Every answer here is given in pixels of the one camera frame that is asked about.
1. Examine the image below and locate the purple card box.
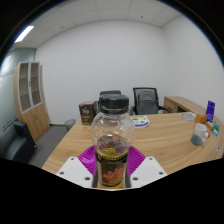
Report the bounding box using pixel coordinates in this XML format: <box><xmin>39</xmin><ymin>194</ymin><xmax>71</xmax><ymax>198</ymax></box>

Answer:
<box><xmin>205</xmin><ymin>100</ymin><xmax>216</xmax><ymax>123</ymax></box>

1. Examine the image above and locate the black mesh office chair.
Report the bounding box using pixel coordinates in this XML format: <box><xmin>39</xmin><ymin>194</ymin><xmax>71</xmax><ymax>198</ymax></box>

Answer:
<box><xmin>130</xmin><ymin>87</ymin><xmax>171</xmax><ymax>116</ymax></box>

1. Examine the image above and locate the dark brown box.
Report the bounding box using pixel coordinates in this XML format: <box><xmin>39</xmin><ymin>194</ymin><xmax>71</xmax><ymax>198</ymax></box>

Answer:
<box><xmin>78</xmin><ymin>100</ymin><xmax>98</xmax><ymax>126</ymax></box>

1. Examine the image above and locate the white mug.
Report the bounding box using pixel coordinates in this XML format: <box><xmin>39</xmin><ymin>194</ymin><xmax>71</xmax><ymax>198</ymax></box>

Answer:
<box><xmin>190</xmin><ymin>122</ymin><xmax>210</xmax><ymax>147</ymax></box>

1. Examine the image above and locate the clear glass ashtray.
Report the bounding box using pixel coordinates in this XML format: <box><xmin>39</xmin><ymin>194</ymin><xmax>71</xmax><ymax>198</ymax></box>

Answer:
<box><xmin>180</xmin><ymin>111</ymin><xmax>198</xmax><ymax>122</ymax></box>

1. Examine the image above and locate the ceiling light panel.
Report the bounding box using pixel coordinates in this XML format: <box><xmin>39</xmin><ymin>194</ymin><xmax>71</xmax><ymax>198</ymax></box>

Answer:
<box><xmin>13</xmin><ymin>25</ymin><xmax>35</xmax><ymax>44</ymax></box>

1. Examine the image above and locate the clear black-capped drink bottle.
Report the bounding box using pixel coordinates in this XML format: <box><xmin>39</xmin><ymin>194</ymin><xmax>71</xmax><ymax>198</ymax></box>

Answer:
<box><xmin>90</xmin><ymin>93</ymin><xmax>135</xmax><ymax>190</ymax></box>

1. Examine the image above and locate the grey waste bin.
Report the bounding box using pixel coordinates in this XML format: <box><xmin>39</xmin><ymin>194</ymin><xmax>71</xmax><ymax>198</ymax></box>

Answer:
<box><xmin>64</xmin><ymin>118</ymin><xmax>77</xmax><ymax>132</ymax></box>

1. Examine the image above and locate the low wooden side cabinet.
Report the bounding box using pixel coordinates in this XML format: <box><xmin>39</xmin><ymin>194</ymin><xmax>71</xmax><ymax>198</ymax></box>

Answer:
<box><xmin>163</xmin><ymin>95</ymin><xmax>207</xmax><ymax>116</ymax></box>

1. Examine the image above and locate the black leather sofa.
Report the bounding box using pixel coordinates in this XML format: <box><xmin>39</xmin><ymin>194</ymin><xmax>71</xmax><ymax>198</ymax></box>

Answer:
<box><xmin>0</xmin><ymin>121</ymin><xmax>38</xmax><ymax>164</ymax></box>

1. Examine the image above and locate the white green printed bag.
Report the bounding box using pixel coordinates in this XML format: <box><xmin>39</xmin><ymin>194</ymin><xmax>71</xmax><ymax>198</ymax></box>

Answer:
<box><xmin>130</xmin><ymin>115</ymin><xmax>151</xmax><ymax>129</ymax></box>

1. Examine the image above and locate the wooden cabinet with glass doors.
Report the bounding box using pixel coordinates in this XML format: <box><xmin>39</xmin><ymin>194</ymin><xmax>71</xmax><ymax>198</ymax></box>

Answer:
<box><xmin>13</xmin><ymin>60</ymin><xmax>51</xmax><ymax>143</ymax></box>

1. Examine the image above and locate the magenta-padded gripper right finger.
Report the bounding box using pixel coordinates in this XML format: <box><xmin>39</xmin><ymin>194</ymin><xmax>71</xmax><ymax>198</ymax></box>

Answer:
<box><xmin>126</xmin><ymin>145</ymin><xmax>168</xmax><ymax>189</ymax></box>

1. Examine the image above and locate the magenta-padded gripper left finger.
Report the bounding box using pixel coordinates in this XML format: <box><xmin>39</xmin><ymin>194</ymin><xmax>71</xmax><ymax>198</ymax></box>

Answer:
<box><xmin>55</xmin><ymin>144</ymin><xmax>98</xmax><ymax>189</ymax></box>

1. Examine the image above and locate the orange small box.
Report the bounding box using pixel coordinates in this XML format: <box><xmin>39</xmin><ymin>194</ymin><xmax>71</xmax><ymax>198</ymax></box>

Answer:
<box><xmin>195</xmin><ymin>113</ymin><xmax>208</xmax><ymax>125</ymax></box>

